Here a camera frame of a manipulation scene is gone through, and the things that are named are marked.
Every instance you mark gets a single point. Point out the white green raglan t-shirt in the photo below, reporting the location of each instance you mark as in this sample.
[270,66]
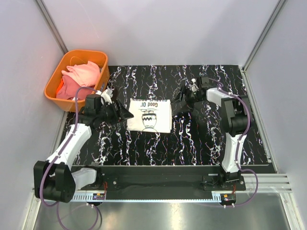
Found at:
[150,116]

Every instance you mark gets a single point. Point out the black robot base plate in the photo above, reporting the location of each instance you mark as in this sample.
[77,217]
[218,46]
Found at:
[154,182]

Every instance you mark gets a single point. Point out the orange plastic laundry basket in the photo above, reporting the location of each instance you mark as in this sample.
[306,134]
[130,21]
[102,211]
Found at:
[77,57]

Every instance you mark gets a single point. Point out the orange garment in basket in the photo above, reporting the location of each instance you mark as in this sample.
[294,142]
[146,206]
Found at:
[59,86]

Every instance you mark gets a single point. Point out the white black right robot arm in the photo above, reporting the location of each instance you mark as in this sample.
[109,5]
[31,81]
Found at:
[236,121]

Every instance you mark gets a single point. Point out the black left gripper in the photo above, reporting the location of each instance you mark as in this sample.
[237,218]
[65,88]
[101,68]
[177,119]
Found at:
[122,112]

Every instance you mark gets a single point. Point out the dark pink folded shirt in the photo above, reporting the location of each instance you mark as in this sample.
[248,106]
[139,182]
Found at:
[69,89]

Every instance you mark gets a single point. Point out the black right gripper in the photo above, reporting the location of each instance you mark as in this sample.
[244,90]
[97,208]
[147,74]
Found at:
[179,96]

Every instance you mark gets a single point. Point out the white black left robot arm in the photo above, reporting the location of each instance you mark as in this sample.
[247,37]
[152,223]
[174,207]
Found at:
[53,178]

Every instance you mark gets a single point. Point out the aluminium rail frame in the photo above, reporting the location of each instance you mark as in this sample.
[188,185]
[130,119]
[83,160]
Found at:
[153,48]

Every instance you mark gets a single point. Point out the light pink folded shirt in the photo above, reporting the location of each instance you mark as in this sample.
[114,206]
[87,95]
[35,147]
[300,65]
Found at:
[84,74]

